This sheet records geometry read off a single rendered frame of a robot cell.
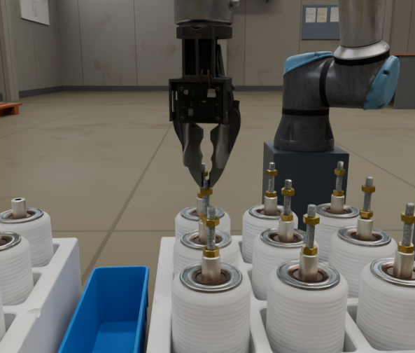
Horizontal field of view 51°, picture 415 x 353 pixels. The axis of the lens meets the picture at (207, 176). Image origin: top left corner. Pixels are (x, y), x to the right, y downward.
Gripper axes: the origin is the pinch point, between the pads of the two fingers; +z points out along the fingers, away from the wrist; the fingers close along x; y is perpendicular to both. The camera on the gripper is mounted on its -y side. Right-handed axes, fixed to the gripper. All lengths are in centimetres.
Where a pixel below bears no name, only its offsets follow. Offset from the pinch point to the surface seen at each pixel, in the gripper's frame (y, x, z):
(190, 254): 5.0, -1.4, 9.9
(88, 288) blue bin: -5.9, -22.3, 22.9
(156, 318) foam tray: 10.9, -4.8, 16.5
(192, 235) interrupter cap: -0.1, -2.3, 9.2
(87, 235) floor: -57, -47, 35
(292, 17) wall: -954, 24, -122
